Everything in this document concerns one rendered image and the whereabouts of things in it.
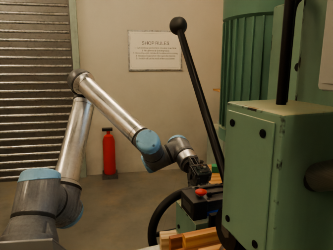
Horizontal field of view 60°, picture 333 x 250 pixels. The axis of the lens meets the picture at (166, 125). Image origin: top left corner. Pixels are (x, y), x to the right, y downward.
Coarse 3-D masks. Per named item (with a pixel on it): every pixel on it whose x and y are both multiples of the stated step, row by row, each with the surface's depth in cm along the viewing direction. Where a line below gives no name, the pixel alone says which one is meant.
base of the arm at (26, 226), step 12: (12, 216) 98; (24, 216) 96; (36, 216) 97; (48, 216) 100; (12, 228) 93; (24, 228) 93; (36, 228) 94; (48, 228) 97; (0, 240) 92; (12, 240) 90
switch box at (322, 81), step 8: (328, 0) 21; (328, 8) 21; (328, 16) 21; (328, 24) 21; (328, 32) 21; (328, 40) 21; (328, 48) 21; (328, 56) 21; (328, 64) 21; (320, 72) 22; (328, 72) 21; (320, 80) 22; (328, 80) 21; (320, 88) 22; (328, 88) 22
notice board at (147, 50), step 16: (128, 32) 326; (144, 32) 330; (160, 32) 333; (128, 48) 330; (144, 48) 333; (160, 48) 337; (176, 48) 340; (128, 64) 334; (144, 64) 337; (160, 64) 341; (176, 64) 344
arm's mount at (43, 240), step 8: (24, 240) 89; (32, 240) 90; (40, 240) 90; (48, 240) 90; (0, 248) 89; (8, 248) 89; (16, 248) 89; (24, 248) 90; (32, 248) 90; (40, 248) 90; (48, 248) 90; (56, 248) 95; (64, 248) 105
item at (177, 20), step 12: (180, 24) 55; (180, 36) 54; (192, 60) 52; (192, 72) 50; (192, 84) 50; (204, 96) 49; (204, 108) 47; (204, 120) 47; (216, 144) 44; (216, 156) 44; (216, 216) 41; (216, 228) 41; (228, 240) 38
